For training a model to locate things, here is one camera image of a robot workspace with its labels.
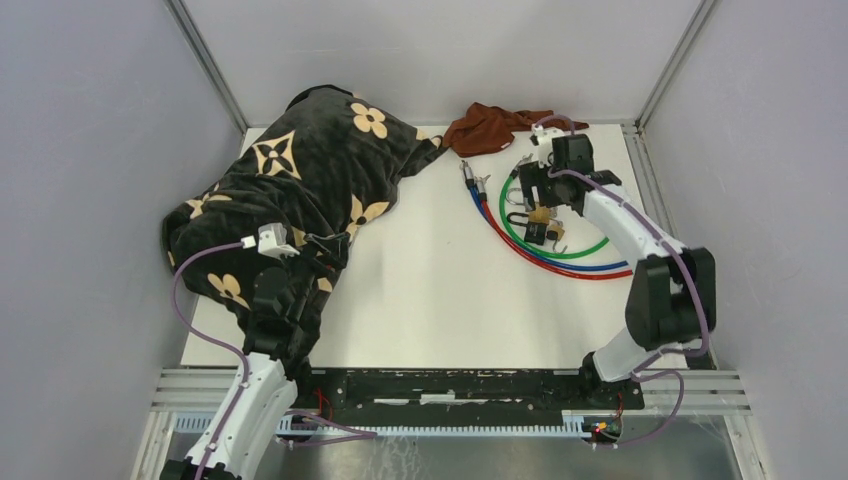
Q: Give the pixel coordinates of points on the brown crumpled cloth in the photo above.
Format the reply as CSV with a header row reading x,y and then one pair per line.
x,y
487,130

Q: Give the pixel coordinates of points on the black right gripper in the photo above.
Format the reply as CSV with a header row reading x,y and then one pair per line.
x,y
532,174

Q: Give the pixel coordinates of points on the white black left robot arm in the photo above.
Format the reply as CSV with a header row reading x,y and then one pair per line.
x,y
262,391

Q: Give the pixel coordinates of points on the green cable lock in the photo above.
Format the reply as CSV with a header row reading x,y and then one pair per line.
x,y
518,232

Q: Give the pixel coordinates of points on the black padlock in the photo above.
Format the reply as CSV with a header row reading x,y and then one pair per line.
x,y
534,233

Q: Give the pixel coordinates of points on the blue cable lock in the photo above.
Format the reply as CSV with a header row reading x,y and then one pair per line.
x,y
544,260

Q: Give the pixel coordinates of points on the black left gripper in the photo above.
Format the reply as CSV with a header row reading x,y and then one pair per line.
x,y
336,246

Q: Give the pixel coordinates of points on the white slotted cable duct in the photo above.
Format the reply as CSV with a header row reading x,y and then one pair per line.
x,y
568,427

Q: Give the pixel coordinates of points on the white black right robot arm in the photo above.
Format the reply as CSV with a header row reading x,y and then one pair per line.
x,y
671,305

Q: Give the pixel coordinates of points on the small brass padlock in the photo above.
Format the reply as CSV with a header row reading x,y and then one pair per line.
x,y
556,234

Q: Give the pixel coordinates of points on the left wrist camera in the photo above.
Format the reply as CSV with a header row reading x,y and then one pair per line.
x,y
272,242

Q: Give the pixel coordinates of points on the black floral patterned blanket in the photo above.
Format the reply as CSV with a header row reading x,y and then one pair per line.
x,y
329,165

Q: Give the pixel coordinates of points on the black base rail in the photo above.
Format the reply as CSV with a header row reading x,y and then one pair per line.
x,y
461,397

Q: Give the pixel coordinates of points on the red cable lock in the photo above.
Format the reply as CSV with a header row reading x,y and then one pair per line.
x,y
486,214

